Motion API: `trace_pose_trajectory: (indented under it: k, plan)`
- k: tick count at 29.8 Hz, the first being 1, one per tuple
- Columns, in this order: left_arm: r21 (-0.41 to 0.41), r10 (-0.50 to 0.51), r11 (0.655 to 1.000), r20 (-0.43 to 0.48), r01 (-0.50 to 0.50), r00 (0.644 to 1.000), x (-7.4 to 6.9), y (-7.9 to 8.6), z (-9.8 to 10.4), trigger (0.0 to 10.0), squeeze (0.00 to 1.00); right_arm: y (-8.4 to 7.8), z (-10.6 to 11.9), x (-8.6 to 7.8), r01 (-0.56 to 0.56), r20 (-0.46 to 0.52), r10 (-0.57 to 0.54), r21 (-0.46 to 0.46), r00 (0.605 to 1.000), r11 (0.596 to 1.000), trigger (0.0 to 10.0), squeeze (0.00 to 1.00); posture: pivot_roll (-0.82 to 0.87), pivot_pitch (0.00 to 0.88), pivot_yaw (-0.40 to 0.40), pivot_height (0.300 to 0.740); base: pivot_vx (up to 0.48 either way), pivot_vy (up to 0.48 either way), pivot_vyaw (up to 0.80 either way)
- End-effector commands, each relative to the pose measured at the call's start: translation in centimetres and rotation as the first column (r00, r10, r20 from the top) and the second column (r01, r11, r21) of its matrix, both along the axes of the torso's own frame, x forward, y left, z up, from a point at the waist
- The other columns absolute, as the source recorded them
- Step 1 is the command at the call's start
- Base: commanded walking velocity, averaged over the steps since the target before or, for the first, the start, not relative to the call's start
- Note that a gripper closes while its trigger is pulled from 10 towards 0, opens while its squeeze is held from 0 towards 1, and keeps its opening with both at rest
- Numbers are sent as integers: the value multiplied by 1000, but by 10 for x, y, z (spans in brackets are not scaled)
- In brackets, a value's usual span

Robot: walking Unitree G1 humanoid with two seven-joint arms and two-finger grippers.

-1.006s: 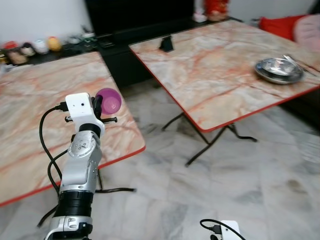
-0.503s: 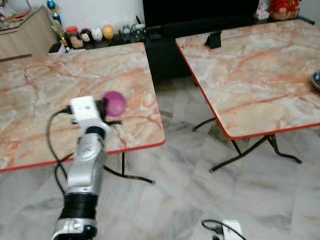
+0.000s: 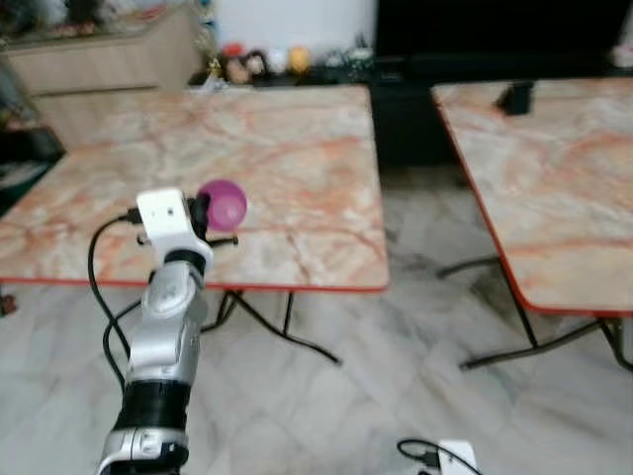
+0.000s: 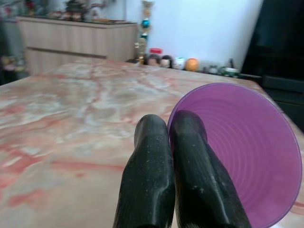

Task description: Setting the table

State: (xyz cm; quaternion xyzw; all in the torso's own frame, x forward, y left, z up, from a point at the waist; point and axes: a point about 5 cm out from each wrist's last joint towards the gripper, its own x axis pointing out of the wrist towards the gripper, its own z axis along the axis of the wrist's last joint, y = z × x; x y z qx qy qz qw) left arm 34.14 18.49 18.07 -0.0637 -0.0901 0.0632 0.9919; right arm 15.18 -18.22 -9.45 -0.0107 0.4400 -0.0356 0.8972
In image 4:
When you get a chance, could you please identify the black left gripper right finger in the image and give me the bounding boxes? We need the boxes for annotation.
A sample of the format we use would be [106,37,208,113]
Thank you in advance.
[169,109,253,228]

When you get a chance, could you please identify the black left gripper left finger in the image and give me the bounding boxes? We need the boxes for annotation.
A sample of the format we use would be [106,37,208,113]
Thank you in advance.
[113,114,176,228]

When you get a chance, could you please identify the purple translucent plastic cup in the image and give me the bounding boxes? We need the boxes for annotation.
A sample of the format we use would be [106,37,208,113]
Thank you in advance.
[167,82,303,228]

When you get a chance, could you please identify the dark haired doll head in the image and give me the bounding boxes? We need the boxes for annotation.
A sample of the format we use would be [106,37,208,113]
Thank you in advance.
[147,53,162,67]
[160,55,175,69]

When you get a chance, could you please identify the green and white toy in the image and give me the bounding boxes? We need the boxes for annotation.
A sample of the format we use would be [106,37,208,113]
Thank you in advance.
[204,58,241,78]

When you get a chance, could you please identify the white painted mug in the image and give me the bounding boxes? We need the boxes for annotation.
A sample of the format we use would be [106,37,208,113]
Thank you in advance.
[175,56,186,70]

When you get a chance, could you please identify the orange round figurine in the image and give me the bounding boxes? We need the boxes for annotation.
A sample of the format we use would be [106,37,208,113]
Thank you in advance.
[184,57,200,71]

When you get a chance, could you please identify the red lidded jar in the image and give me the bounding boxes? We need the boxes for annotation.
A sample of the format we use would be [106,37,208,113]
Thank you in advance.
[149,47,163,57]

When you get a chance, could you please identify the tall colourful ornament stand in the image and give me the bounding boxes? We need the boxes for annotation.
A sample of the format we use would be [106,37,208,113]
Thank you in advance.
[133,0,155,65]

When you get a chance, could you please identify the light wood sideboard cabinet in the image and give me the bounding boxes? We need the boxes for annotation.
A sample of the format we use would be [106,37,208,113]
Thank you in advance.
[17,16,139,75]

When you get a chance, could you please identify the black television screen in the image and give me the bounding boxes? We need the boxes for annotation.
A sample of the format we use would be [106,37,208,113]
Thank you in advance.
[239,0,304,79]

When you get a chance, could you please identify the figurines on sideboard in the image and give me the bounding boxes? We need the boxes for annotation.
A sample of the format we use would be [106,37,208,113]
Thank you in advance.
[22,0,100,21]

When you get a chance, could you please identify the dark chair with items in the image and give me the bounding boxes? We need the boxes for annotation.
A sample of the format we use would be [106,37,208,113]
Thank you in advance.
[0,14,29,86]

